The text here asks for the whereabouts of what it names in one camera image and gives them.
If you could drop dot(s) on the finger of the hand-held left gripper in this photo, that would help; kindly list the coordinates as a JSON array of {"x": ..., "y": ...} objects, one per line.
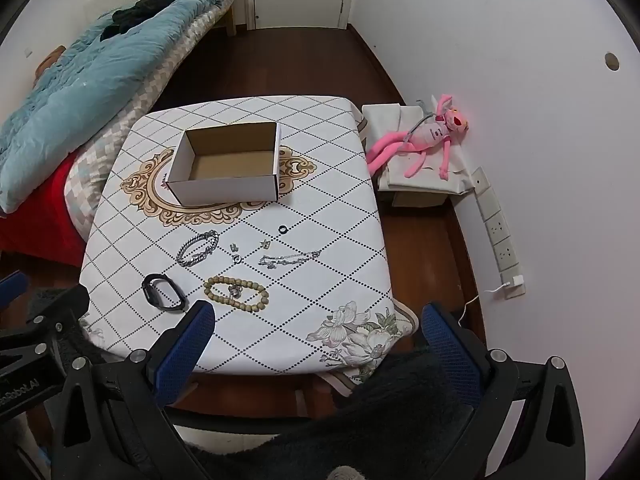
[
  {"x": 9, "y": 286},
  {"x": 57, "y": 310}
]

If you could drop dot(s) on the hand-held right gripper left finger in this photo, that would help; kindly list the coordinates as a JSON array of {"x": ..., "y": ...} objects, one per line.
[{"x": 182, "y": 355}]

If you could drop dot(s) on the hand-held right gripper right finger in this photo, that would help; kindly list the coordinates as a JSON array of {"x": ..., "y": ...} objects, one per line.
[{"x": 450, "y": 355}]

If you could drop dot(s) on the black wrist band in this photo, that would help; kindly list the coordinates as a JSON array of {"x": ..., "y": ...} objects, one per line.
[{"x": 146, "y": 292}]

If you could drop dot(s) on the white cardboard box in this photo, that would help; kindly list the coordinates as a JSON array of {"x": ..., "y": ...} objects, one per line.
[{"x": 225, "y": 191}]

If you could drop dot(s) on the red bed sheet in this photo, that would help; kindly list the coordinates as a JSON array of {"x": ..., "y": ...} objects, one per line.
[{"x": 35, "y": 230}]

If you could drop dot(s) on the white charger plug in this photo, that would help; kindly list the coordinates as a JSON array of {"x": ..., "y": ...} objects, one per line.
[{"x": 512, "y": 281}]

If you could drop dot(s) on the table with patterned tablecloth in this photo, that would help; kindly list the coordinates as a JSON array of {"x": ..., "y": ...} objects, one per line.
[{"x": 325, "y": 185}]

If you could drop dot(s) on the pink plush toy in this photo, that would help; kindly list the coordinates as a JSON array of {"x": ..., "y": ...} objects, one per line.
[{"x": 430, "y": 132}]

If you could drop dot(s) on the brown cloth item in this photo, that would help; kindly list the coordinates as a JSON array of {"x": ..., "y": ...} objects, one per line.
[{"x": 50, "y": 62}]

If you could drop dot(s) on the blue quilt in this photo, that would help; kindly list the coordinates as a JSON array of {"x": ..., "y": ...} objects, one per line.
[{"x": 100, "y": 75}]

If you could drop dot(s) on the black clothing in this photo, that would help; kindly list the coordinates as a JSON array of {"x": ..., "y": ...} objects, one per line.
[{"x": 135, "y": 12}]

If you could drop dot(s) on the wooden bed leg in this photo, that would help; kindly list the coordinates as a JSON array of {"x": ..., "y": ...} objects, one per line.
[{"x": 230, "y": 20}]

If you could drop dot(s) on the white wall outlet strip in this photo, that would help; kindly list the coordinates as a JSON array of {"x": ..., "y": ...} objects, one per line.
[{"x": 500, "y": 240}]

